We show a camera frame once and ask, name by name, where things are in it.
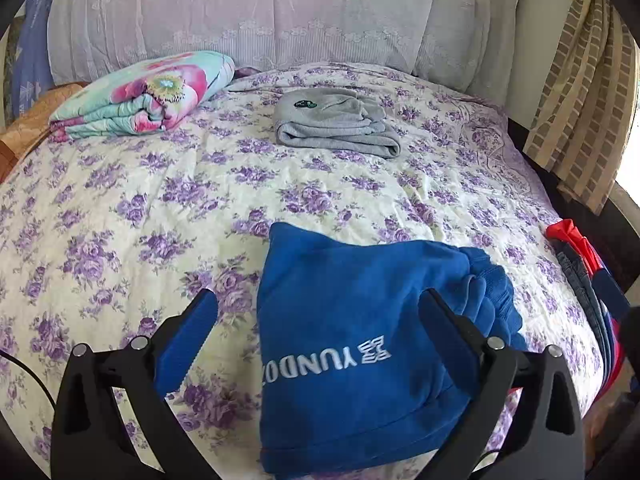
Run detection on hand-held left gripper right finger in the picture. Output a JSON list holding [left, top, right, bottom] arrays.
[[419, 287, 586, 480]]

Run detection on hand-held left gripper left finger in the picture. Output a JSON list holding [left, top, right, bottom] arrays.
[[50, 287, 219, 480]]

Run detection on blue sweatshirt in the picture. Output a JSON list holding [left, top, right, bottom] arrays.
[[256, 222, 528, 476]]

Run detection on folded grey pants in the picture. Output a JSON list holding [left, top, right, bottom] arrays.
[[272, 87, 402, 160]]

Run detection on denim garment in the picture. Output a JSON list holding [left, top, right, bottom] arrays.
[[555, 250, 618, 396]]

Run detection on purple floral bedspread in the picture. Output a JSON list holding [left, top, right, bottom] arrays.
[[0, 62, 606, 480]]

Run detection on red garment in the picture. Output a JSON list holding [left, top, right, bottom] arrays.
[[546, 219, 603, 277]]

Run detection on folded floral blanket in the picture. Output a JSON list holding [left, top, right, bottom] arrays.
[[49, 51, 236, 142]]

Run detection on orange cloth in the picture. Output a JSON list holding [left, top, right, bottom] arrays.
[[0, 84, 83, 183]]

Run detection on beige checked curtain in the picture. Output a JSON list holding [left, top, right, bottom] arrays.
[[522, 0, 638, 216]]

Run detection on blue patterned cloth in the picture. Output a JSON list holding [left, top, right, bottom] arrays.
[[12, 0, 63, 116]]

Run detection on black cable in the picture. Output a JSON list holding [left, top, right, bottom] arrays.
[[0, 352, 57, 408]]

